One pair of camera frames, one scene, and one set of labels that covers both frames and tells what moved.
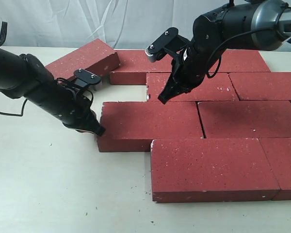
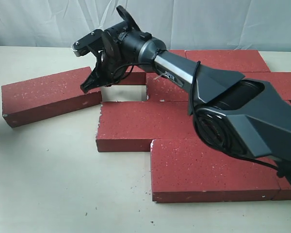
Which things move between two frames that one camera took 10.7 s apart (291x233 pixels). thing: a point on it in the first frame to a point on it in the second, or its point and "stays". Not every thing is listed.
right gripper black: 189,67 to 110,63
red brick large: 131,126 stays
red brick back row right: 242,60 stays
